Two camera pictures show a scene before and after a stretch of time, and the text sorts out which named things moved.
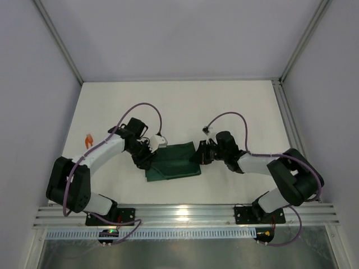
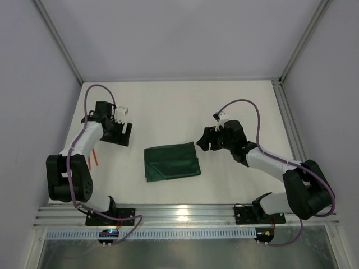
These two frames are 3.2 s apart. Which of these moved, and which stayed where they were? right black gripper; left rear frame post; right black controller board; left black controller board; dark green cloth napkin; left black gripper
Moved: right black gripper; left black gripper
Stayed: left black controller board; left rear frame post; dark green cloth napkin; right black controller board
